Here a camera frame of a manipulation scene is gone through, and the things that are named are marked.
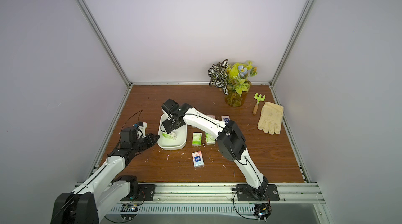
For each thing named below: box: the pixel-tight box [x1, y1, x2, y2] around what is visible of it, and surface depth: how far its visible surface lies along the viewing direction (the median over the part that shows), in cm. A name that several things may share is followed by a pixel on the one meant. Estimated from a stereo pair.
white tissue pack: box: [205, 132, 216, 145], surface depth 90 cm
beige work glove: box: [257, 101, 284, 136], surface depth 102 cm
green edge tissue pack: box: [162, 131, 177, 140], surface depth 90 cm
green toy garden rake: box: [252, 92, 266, 115], surface depth 112 cm
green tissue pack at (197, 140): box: [192, 132, 203, 147], surface depth 91 cm
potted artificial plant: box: [207, 58, 258, 108], surface depth 96 cm
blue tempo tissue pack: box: [191, 150, 205, 168], surface depth 83 cm
